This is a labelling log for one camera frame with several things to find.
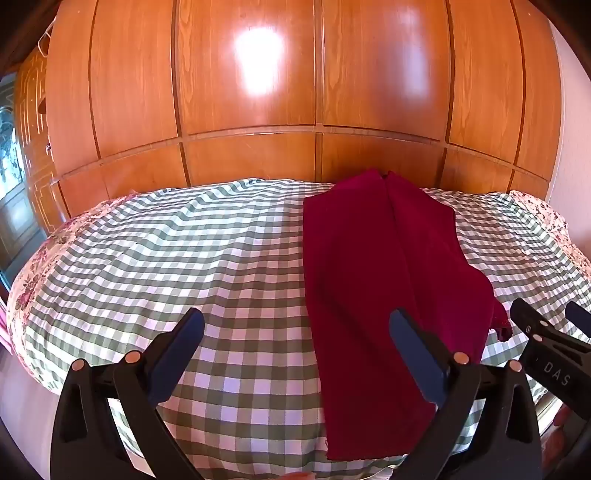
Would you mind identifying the dark red garment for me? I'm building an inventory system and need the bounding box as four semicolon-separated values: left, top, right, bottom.
302;169;513;462

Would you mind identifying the wooden panelled headboard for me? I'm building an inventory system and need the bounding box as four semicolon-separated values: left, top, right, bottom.
44;0;564;217

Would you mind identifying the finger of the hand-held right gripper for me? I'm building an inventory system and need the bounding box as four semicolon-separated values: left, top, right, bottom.
566;301;591;344
510;298;552;347

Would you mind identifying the green white checkered blanket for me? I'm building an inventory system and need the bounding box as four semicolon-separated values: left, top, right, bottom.
7;178;591;478

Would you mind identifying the carved wooden door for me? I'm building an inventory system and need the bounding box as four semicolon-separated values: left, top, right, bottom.
13;48;70;232

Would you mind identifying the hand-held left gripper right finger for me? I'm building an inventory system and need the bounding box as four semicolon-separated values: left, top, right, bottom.
389;308;542;480

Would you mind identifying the glass pane door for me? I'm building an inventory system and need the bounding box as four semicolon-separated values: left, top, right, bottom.
0;76;47;287

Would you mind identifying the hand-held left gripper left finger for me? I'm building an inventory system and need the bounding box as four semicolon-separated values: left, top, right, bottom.
50;307;206;480

